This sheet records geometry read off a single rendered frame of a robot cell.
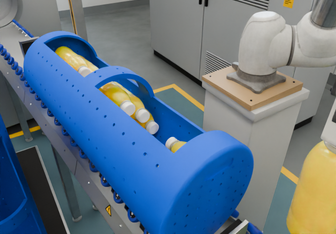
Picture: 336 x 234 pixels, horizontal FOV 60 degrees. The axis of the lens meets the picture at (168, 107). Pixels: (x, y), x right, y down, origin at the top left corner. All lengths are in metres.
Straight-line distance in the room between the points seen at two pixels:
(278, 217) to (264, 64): 1.19
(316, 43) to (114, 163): 0.80
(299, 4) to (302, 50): 1.06
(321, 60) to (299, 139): 1.60
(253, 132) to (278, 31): 0.39
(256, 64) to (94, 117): 0.68
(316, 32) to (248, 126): 0.41
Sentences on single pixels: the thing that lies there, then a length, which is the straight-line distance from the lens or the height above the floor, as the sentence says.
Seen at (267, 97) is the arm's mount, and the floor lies 1.03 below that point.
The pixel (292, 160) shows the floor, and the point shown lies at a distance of 2.52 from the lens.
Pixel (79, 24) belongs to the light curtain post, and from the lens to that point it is 1.88.
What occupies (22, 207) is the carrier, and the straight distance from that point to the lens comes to 1.38.
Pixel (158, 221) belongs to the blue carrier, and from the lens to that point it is 0.59.
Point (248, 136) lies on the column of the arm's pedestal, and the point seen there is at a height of 0.87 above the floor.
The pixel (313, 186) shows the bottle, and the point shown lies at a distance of 0.45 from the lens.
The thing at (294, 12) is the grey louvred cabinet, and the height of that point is 1.05.
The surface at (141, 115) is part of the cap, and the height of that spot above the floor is 1.11.
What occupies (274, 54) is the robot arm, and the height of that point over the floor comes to 1.18.
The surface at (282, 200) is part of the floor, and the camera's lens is 2.20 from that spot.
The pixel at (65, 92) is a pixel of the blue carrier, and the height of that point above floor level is 1.18.
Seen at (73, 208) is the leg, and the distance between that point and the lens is 1.94.
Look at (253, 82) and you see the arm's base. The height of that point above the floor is 1.05.
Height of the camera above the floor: 1.61
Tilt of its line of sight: 34 degrees down
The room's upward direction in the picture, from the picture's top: straight up
